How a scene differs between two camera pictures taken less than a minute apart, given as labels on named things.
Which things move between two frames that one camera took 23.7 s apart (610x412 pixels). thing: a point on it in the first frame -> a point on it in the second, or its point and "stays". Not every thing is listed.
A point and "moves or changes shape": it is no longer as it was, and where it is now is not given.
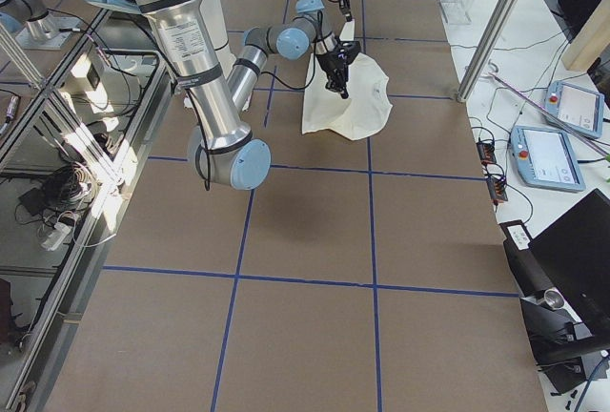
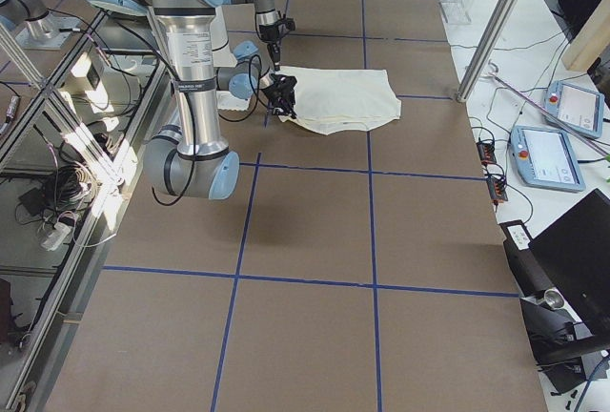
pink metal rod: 552,114 stays
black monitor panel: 575,247 stays
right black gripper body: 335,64 -> 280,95
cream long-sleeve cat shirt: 355,116 moves or changes shape
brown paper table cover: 369,273 stays
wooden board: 592,41 stays
